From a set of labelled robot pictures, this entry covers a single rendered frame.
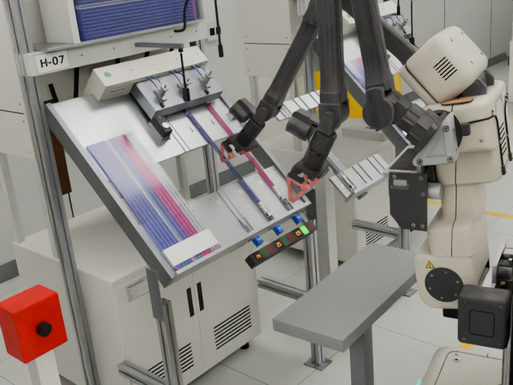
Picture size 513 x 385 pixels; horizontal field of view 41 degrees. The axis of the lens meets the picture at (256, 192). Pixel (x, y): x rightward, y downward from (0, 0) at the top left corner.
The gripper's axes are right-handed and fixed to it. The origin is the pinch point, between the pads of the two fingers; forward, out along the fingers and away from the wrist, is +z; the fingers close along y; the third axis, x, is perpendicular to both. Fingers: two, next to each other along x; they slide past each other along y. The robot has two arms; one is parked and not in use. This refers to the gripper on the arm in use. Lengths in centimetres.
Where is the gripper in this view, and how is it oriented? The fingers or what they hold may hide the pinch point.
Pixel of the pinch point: (231, 156)
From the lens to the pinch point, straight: 240.9
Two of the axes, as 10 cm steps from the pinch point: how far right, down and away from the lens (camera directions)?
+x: 5.9, 7.8, -2.1
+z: -4.8, 5.5, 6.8
